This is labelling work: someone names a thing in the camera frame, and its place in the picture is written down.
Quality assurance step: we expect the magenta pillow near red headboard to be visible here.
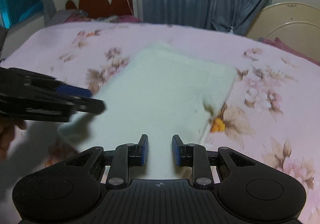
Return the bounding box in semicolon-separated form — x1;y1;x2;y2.
48;10;140;25

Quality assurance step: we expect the cream arched headboard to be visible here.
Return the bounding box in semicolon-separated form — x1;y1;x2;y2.
246;2;319;54

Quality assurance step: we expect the magenta pillow on far bed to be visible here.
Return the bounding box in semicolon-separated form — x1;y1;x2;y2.
258;37;320;66

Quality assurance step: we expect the white knitted garment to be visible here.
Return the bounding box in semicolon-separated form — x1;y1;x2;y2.
58;43;236;179

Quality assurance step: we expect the pink floral bed sheet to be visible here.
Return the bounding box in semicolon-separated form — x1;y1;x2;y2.
1;22;319;223

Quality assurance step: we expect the person's left hand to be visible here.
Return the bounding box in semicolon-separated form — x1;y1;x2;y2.
0;118;26;161

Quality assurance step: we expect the red white scalloped headboard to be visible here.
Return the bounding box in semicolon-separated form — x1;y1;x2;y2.
65;0;138;18

